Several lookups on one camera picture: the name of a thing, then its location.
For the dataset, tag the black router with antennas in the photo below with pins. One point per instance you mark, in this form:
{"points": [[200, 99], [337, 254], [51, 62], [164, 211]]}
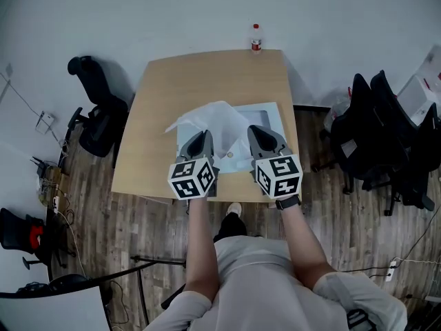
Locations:
{"points": [[41, 169]]}

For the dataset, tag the light blue box lid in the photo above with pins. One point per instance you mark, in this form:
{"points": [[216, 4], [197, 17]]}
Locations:
{"points": [[274, 119]]}

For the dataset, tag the person's white shirt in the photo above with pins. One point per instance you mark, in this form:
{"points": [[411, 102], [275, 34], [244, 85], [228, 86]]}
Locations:
{"points": [[262, 288]]}

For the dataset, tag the plastic bottle with red label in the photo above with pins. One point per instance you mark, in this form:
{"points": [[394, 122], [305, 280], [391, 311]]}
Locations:
{"points": [[256, 41]]}

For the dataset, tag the white box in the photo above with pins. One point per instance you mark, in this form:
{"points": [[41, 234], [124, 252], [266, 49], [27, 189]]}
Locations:
{"points": [[417, 98]]}

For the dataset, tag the black chair with red part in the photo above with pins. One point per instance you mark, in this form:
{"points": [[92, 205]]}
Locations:
{"points": [[13, 229]]}

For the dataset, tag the black swivel chair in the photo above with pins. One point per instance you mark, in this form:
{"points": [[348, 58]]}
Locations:
{"points": [[69, 281]]}

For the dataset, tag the person's right forearm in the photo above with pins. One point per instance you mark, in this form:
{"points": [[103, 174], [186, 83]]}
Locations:
{"points": [[303, 243]]}

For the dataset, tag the clear plastic bag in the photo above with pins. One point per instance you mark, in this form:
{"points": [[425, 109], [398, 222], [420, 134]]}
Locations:
{"points": [[339, 110]]}

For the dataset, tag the white wall-mounted device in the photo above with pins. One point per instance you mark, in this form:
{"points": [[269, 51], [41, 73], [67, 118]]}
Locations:
{"points": [[46, 121]]}

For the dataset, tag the white desk with black frame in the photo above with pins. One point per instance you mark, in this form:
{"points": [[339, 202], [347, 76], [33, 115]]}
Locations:
{"points": [[51, 309]]}

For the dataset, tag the person's white shoe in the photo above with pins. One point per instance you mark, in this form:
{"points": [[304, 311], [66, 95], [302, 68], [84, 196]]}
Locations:
{"points": [[234, 208]]}

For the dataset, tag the white power strip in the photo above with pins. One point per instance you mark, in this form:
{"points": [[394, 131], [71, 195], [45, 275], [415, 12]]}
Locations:
{"points": [[391, 270]]}

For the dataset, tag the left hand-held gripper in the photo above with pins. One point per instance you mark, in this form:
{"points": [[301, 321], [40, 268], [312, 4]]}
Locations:
{"points": [[191, 179]]}

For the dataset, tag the black wristwatch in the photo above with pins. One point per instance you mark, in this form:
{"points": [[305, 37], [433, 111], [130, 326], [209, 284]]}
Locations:
{"points": [[287, 202]]}

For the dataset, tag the person's left forearm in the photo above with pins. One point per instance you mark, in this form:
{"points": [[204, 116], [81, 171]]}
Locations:
{"points": [[203, 247]]}

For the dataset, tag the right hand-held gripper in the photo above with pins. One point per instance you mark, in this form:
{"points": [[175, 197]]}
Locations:
{"points": [[279, 176]]}

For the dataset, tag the person's black trouser leg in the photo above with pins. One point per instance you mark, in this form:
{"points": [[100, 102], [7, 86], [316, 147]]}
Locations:
{"points": [[232, 226]]}

